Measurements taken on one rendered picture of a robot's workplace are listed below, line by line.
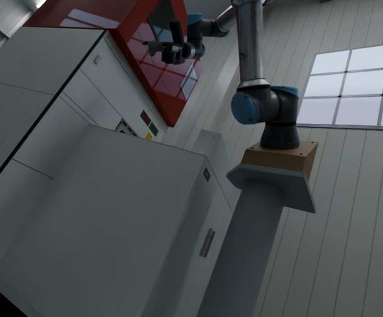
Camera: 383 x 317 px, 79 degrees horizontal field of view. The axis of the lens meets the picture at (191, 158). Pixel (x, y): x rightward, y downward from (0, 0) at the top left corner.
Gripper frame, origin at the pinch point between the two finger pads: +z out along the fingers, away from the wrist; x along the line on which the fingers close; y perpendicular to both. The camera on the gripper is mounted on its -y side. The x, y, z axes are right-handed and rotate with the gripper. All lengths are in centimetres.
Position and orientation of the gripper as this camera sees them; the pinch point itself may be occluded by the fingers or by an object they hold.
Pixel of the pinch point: (156, 44)
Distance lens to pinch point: 103.3
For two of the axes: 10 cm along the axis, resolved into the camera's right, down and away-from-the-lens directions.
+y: -1.5, 8.5, 5.1
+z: -5.3, 3.6, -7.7
